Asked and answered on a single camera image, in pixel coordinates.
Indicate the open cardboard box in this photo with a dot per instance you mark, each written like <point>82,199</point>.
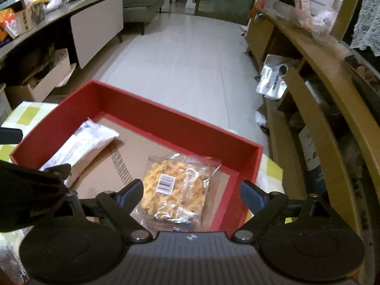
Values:
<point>50,80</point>

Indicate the grey sideboard cabinet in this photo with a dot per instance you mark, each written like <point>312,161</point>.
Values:
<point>95,26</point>

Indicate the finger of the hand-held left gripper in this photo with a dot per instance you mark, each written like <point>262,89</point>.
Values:
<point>59,172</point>
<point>10,136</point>

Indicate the green sofa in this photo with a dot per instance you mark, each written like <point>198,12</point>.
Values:
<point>142,6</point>

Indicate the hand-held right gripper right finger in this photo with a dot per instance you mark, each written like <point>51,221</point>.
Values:
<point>251,196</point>

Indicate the red cardboard box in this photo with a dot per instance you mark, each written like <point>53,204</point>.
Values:
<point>178,124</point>

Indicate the silver foil bag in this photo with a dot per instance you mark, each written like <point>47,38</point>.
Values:
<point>270,83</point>

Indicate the orange snack box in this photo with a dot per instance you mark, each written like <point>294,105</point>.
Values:
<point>6,23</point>

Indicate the yellow checked tablecloth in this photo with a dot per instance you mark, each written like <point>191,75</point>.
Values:
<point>29,114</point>

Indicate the white printed carton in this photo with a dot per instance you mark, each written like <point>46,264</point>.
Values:
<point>29,20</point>

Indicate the red white small box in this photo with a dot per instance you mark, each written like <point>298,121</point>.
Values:
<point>301,3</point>

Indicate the white snack packet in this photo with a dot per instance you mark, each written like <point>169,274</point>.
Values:
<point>86,142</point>

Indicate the clear waffle cookie packet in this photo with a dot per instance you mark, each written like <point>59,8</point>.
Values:
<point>178,184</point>

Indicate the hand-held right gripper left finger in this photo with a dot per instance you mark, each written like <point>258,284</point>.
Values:
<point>133,194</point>

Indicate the wooden shelf unit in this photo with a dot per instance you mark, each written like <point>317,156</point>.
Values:
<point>326,74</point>

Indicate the white lace curtain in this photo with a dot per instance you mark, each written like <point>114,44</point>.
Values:
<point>368,20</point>

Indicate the clear plastic bag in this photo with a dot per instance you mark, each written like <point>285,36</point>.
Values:
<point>322,22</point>

